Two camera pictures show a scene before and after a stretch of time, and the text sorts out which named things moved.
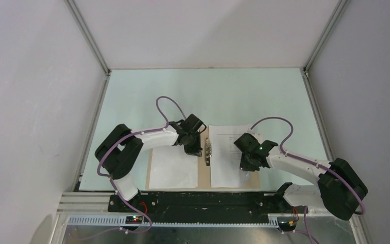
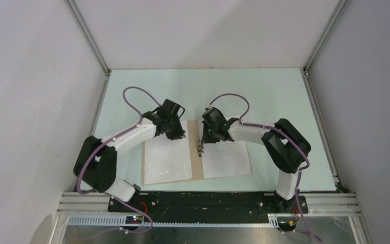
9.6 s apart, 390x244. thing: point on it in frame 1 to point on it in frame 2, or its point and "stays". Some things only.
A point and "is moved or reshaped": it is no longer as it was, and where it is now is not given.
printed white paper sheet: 225,157 is moved or reshaped
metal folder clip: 208,151 is moved or reshaped
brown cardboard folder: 203,173 to 196,163
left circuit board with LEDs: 133,219 stays
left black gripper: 196,150 to 179,133
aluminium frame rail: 86,204 stays
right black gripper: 244,166 to 206,139
